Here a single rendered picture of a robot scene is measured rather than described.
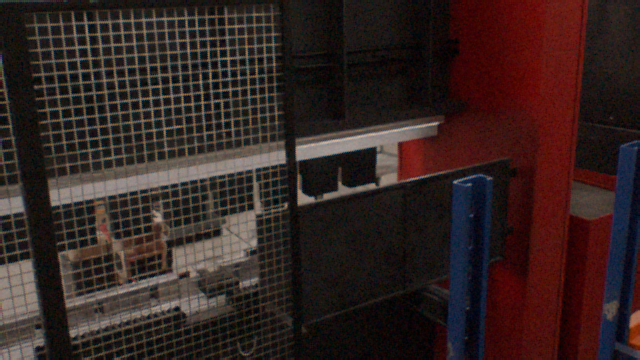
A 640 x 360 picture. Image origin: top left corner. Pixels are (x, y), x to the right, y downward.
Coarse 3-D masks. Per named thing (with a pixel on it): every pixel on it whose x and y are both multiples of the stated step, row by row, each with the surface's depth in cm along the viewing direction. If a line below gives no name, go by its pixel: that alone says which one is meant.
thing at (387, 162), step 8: (384, 152) 670; (392, 152) 661; (384, 160) 648; (392, 160) 647; (376, 168) 621; (384, 168) 620; (392, 168) 620; (376, 176) 591; (376, 184) 671; (336, 192) 598
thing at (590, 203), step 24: (576, 192) 330; (600, 192) 329; (576, 216) 292; (600, 216) 294; (576, 240) 294; (600, 240) 294; (576, 264) 297; (600, 264) 298; (576, 288) 299; (600, 288) 303; (576, 312) 301; (600, 312) 308; (576, 336) 303
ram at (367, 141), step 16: (416, 128) 293; (432, 128) 299; (320, 144) 266; (336, 144) 271; (352, 144) 275; (368, 144) 280; (384, 144) 285; (224, 160) 244; (240, 160) 248; (256, 160) 252; (144, 176) 228; (160, 176) 232; (176, 176) 235; (192, 176) 238; (208, 176) 242; (64, 192) 215; (80, 192) 217; (96, 192) 220; (112, 192) 223; (0, 208) 205; (16, 208) 207
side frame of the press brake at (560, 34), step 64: (512, 0) 252; (576, 0) 249; (448, 64) 287; (512, 64) 258; (576, 64) 258; (448, 128) 294; (512, 128) 263; (512, 192) 269; (512, 256) 275; (512, 320) 281
